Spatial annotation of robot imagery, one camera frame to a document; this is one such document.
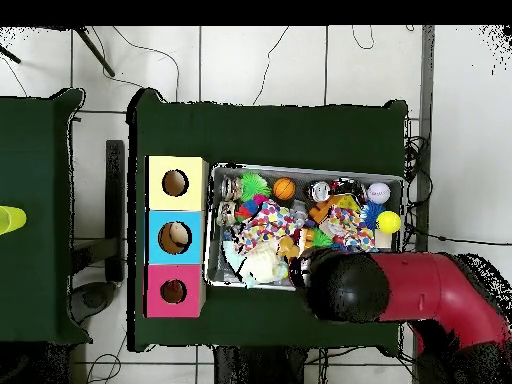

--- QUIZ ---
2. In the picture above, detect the white cloth with coloured spots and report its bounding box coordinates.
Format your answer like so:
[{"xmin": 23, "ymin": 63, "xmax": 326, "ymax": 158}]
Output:
[
  {"xmin": 325, "ymin": 204, "xmax": 377, "ymax": 252},
  {"xmin": 232, "ymin": 199, "xmax": 307, "ymax": 256}
]

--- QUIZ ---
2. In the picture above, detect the brown plush toy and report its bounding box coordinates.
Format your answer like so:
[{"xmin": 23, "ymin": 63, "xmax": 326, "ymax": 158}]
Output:
[{"xmin": 277, "ymin": 235, "xmax": 301, "ymax": 259}]

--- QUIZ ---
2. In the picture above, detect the cream knitted cloth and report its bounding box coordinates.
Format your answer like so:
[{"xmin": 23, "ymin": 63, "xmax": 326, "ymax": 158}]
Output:
[{"xmin": 238, "ymin": 240, "xmax": 289, "ymax": 285}]

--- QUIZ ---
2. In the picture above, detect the wooden box with three holes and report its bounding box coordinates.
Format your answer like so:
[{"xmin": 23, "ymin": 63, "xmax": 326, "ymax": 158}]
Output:
[{"xmin": 142, "ymin": 155, "xmax": 210, "ymax": 319}]

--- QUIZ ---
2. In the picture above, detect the green spiky rubber ball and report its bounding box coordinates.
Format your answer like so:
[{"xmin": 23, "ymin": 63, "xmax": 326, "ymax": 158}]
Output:
[{"xmin": 239, "ymin": 172, "xmax": 272, "ymax": 202}]

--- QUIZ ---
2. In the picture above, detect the orange toy basketball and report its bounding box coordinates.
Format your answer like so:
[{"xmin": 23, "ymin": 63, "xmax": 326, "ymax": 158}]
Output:
[{"xmin": 272, "ymin": 177, "xmax": 298, "ymax": 202}]

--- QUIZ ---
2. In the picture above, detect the light blue waffle cloth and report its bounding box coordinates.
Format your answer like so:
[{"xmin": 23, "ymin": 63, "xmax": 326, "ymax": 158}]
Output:
[{"xmin": 221, "ymin": 239, "xmax": 263, "ymax": 290}]

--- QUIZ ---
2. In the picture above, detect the white toy baseball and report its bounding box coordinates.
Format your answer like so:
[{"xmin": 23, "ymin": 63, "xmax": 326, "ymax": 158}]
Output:
[{"xmin": 366, "ymin": 182, "xmax": 392, "ymax": 205}]

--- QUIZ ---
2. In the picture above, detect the yellow plastic ball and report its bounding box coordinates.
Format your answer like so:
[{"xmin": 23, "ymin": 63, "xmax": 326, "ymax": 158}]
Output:
[{"xmin": 375, "ymin": 210, "xmax": 402, "ymax": 235}]

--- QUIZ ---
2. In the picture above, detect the black upright panel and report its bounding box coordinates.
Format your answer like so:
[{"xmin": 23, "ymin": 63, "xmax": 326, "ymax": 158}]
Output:
[{"xmin": 105, "ymin": 139, "xmax": 126, "ymax": 283}]

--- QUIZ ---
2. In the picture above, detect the black round floor base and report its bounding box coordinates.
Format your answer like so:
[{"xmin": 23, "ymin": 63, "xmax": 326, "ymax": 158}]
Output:
[{"xmin": 69, "ymin": 280, "xmax": 120, "ymax": 326}]

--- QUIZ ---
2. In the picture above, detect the black tripod leg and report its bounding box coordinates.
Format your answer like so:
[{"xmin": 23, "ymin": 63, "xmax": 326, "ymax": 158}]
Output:
[
  {"xmin": 73, "ymin": 26, "xmax": 116, "ymax": 78},
  {"xmin": 0, "ymin": 43, "xmax": 22, "ymax": 65}
]

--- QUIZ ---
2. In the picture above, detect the dark green side table cloth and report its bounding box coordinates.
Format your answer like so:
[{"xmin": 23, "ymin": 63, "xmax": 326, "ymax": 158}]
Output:
[{"xmin": 0, "ymin": 88, "xmax": 93, "ymax": 346}]

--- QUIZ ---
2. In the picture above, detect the yellow-green plastic cup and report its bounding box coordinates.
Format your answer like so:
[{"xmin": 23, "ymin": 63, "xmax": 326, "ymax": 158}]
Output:
[{"xmin": 0, "ymin": 205, "xmax": 28, "ymax": 236}]

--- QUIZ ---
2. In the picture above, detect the wire mesh bin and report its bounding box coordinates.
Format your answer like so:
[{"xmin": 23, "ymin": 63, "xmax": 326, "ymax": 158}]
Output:
[{"xmin": 204, "ymin": 162, "xmax": 405, "ymax": 292}]

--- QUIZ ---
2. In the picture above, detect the black floor cable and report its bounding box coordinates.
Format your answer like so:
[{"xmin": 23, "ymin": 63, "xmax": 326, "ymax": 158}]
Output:
[
  {"xmin": 251, "ymin": 26, "xmax": 290, "ymax": 106},
  {"xmin": 112, "ymin": 26, "xmax": 180, "ymax": 101}
]

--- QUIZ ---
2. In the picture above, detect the black cable bundle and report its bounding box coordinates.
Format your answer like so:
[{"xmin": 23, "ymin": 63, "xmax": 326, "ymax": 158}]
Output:
[{"xmin": 402, "ymin": 135, "xmax": 434, "ymax": 211}]

